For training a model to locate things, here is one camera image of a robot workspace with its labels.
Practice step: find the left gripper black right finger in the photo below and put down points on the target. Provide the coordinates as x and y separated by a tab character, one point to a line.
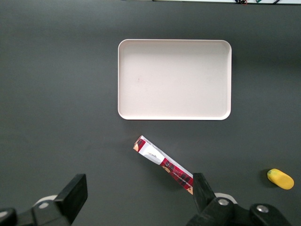
203	195

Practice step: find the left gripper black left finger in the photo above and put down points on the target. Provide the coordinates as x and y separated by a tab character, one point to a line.
70	195

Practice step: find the white rectangular tray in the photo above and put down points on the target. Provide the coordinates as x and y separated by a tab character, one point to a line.
174	80

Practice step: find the red plaid cookie box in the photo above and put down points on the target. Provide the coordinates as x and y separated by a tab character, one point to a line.
164	162

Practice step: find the yellow toy fruit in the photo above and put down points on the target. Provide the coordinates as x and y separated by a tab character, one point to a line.
282	180

